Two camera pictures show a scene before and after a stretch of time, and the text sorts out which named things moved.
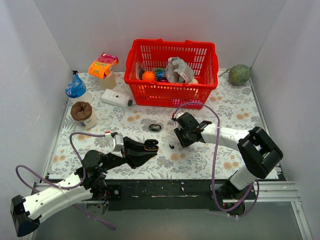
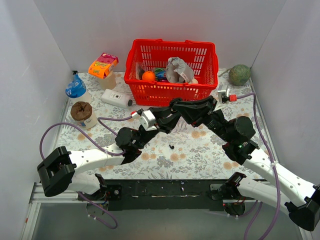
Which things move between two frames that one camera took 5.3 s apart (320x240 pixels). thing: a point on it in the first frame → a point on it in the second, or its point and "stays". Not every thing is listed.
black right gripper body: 182,137 → 208,110
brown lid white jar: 82,112 stays
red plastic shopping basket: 167,72 stays
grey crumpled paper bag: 177,71 stays
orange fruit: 148,75 stays
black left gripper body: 127,153 → 157,117
